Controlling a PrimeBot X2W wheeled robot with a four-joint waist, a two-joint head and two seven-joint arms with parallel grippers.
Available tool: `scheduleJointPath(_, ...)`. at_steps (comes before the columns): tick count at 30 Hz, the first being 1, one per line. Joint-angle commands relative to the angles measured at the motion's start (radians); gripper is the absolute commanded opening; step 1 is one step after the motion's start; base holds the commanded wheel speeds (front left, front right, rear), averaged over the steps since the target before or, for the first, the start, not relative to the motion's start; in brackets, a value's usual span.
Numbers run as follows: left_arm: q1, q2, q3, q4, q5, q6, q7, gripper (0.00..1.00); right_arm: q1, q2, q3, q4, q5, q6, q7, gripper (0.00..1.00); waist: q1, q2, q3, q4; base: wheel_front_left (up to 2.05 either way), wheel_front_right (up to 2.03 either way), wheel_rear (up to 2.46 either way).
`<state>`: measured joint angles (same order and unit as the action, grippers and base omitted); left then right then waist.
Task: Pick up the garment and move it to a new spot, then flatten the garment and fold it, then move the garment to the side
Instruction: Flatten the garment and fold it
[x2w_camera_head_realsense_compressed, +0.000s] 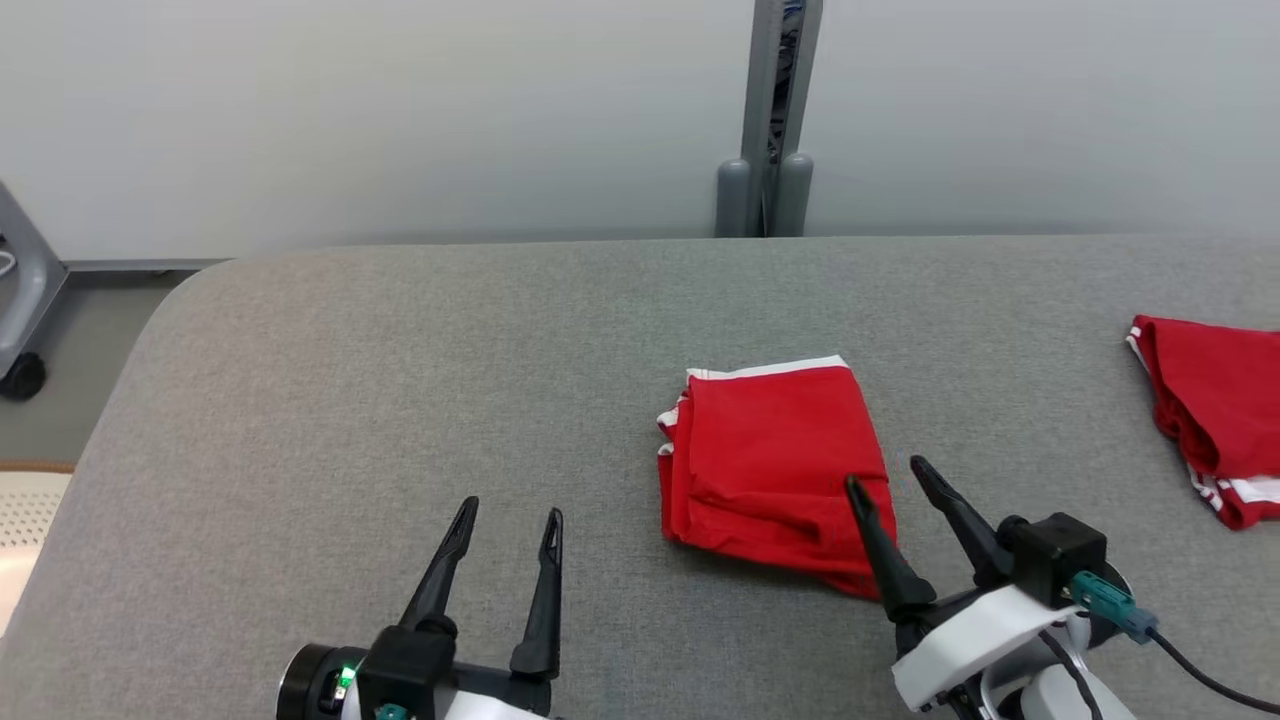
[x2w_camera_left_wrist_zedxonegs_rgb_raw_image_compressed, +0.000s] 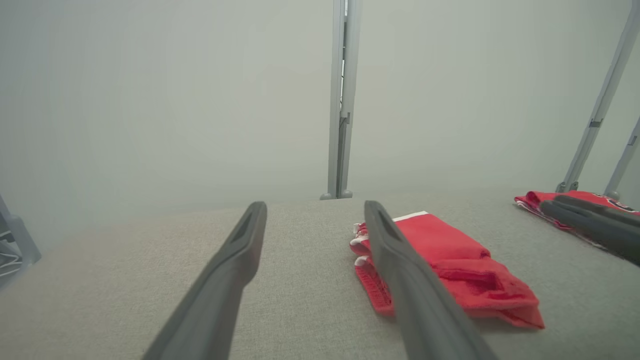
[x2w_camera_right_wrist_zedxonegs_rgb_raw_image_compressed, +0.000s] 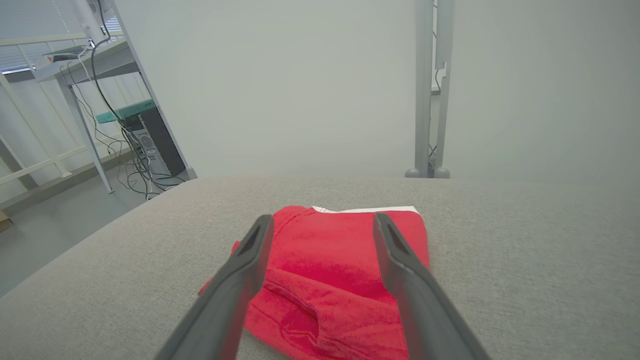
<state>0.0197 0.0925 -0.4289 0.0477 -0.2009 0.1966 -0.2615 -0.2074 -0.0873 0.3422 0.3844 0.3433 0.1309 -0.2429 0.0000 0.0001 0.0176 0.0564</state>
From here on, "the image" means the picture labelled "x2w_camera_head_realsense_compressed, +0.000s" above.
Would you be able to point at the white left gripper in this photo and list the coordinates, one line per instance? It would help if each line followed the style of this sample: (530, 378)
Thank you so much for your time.
(500, 700)

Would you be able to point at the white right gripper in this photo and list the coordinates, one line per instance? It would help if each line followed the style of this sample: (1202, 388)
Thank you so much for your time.
(960, 640)

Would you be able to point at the red shorts with white stripes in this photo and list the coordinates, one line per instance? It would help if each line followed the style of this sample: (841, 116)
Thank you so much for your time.
(770, 450)

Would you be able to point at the red Bulls 23 jersey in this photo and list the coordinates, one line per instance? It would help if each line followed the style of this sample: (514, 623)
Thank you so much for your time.
(1220, 390)

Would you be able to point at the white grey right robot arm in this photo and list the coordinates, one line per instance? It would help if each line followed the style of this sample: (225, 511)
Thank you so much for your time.
(1060, 700)

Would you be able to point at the beige perforated floor mat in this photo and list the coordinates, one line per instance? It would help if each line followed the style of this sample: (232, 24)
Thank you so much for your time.
(25, 520)

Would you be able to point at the grey metal stand with casters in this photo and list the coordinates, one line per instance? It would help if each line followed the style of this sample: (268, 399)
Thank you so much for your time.
(30, 290)

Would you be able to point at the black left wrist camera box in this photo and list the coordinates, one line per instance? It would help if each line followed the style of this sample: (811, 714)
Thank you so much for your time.
(405, 665)

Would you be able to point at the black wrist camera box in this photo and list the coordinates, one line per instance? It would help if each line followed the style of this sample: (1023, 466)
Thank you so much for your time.
(405, 665)
(1060, 555)

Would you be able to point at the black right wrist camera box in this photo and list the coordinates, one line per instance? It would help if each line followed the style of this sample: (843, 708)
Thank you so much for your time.
(1060, 555)

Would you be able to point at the grey cylindrical post foot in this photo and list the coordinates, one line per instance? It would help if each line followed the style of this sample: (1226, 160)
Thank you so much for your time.
(733, 200)
(795, 195)

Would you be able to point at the grey wall baseboard strip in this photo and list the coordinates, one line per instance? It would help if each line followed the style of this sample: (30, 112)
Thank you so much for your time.
(140, 266)

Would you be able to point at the grey metal partition post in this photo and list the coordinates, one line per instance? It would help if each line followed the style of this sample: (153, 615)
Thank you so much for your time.
(760, 80)

